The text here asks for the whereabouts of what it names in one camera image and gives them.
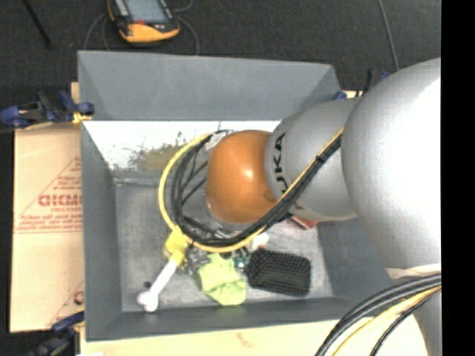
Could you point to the light green cloth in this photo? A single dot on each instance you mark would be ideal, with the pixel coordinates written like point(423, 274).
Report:
point(222, 284)

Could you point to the white toy bone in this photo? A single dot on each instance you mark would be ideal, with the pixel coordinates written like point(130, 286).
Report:
point(160, 280)

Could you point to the black studded block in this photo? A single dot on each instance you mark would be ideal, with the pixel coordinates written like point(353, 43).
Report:
point(279, 273)

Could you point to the red-brown flat block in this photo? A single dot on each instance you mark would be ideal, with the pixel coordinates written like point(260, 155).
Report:
point(304, 222)

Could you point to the brown cardboard board red print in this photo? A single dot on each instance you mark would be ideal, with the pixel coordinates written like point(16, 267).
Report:
point(41, 265)

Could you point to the grey metal bin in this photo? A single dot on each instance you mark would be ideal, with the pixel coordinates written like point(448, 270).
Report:
point(148, 87)

